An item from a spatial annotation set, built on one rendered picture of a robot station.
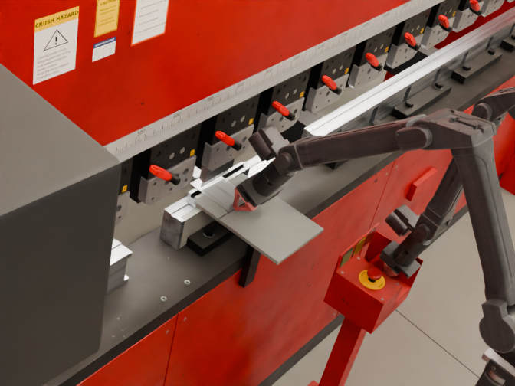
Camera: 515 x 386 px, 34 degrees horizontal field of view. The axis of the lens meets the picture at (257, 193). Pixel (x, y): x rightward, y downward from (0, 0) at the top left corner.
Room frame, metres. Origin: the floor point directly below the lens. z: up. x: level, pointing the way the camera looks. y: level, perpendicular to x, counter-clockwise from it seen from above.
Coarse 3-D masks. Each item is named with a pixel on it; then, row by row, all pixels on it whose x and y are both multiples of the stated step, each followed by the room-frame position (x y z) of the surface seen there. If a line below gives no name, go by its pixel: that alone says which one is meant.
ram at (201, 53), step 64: (0, 0) 1.04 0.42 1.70; (64, 0) 1.14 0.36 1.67; (128, 0) 1.25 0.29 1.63; (192, 0) 1.40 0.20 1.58; (256, 0) 1.57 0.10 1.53; (320, 0) 1.79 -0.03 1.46; (384, 0) 2.06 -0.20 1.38; (128, 64) 1.27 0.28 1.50; (192, 64) 1.42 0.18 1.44; (256, 64) 1.61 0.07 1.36; (128, 128) 1.29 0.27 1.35
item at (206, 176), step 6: (228, 162) 1.65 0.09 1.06; (204, 168) 1.58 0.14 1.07; (216, 168) 1.61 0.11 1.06; (222, 168) 1.63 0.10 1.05; (228, 168) 1.65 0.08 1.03; (204, 174) 1.58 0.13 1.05; (210, 174) 1.59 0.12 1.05; (216, 174) 1.61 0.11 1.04; (222, 174) 1.65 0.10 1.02; (204, 180) 1.58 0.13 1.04; (210, 180) 1.61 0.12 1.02
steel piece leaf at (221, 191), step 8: (216, 184) 1.62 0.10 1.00; (224, 184) 1.63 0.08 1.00; (232, 184) 1.64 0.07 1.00; (208, 192) 1.58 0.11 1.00; (216, 192) 1.59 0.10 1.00; (224, 192) 1.60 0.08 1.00; (232, 192) 1.61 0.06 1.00; (216, 200) 1.56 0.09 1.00; (224, 200) 1.57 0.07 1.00; (232, 200) 1.58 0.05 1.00; (240, 200) 1.56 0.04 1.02; (232, 208) 1.54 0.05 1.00
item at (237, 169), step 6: (240, 162) 1.73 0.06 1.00; (234, 168) 1.70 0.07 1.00; (240, 168) 1.72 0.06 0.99; (246, 168) 1.71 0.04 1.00; (228, 174) 1.69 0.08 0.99; (234, 174) 1.68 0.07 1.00; (240, 174) 1.69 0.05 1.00; (246, 174) 1.72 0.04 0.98; (192, 192) 1.57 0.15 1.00; (198, 192) 1.59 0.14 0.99; (192, 198) 1.56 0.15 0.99; (192, 204) 1.56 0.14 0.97
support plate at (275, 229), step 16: (240, 176) 1.68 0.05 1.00; (208, 208) 1.53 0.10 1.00; (224, 208) 1.54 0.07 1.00; (256, 208) 1.57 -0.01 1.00; (272, 208) 1.59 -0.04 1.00; (288, 208) 1.60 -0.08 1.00; (224, 224) 1.49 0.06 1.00; (240, 224) 1.50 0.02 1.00; (256, 224) 1.51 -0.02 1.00; (272, 224) 1.53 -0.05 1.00; (288, 224) 1.54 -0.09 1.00; (304, 224) 1.56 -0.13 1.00; (256, 240) 1.46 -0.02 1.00; (272, 240) 1.47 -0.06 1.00; (288, 240) 1.49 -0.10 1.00; (304, 240) 1.50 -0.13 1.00; (272, 256) 1.42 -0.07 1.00; (288, 256) 1.44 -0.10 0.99
